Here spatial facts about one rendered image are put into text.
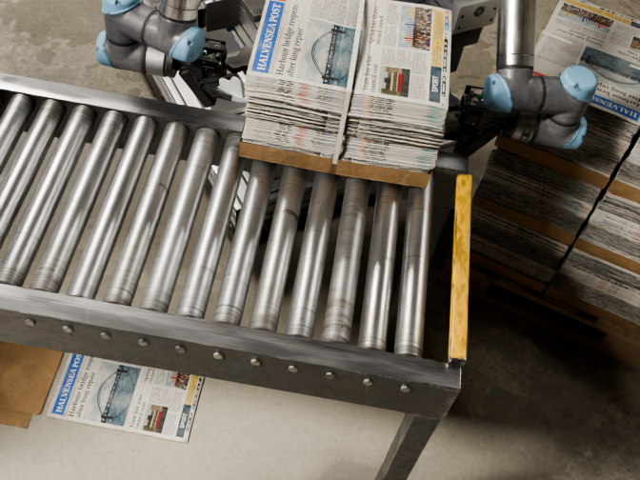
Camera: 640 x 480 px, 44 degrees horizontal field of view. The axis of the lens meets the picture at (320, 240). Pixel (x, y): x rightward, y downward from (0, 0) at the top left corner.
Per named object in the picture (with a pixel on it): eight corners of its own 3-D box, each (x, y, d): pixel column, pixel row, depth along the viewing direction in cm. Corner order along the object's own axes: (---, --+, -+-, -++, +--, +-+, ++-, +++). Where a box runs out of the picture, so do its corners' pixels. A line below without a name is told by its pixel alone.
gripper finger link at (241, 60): (270, 49, 172) (229, 54, 169) (268, 70, 176) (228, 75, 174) (266, 39, 173) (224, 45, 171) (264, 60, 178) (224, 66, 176)
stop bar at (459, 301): (471, 180, 163) (473, 174, 161) (466, 367, 137) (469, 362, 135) (455, 177, 163) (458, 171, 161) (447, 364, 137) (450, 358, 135)
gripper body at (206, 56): (221, 64, 165) (164, 53, 165) (221, 94, 171) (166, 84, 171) (230, 40, 169) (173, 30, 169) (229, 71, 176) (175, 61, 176)
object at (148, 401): (210, 348, 223) (210, 346, 222) (187, 443, 206) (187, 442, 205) (81, 325, 223) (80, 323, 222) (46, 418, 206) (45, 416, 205)
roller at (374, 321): (393, 175, 169) (409, 164, 166) (372, 370, 141) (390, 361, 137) (375, 164, 167) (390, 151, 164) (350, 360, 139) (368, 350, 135)
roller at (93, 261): (160, 130, 168) (159, 113, 164) (91, 318, 140) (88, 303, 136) (137, 127, 168) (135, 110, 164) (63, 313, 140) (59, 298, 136)
